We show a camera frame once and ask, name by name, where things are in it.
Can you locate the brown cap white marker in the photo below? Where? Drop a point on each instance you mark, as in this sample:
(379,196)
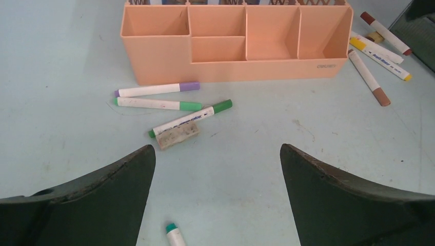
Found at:
(369,79)

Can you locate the green cap white marker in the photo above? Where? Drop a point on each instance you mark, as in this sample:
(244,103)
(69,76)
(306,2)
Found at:
(174,235)

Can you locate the clear plastic drawer cabinet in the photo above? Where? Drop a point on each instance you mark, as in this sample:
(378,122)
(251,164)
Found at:
(415,27)

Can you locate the orange plastic file organizer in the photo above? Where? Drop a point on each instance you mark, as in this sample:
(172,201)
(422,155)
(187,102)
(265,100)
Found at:
(216,43)

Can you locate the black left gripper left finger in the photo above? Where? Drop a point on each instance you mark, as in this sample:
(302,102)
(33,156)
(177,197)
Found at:
(103,207)

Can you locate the light green cap marker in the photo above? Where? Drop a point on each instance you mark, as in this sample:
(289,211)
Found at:
(157,104)

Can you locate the dark green cap marker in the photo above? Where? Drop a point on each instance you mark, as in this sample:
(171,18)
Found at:
(195,116)

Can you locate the yellow cap white marker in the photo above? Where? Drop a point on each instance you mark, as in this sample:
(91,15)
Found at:
(381,60)

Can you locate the purple cap white marker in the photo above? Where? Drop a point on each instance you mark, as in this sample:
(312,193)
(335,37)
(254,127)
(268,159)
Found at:
(158,89)

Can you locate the dark red cap marker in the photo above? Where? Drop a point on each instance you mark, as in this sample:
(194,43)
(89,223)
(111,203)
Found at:
(386,34)

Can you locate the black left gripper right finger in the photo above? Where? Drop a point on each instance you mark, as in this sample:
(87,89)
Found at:
(333,207)

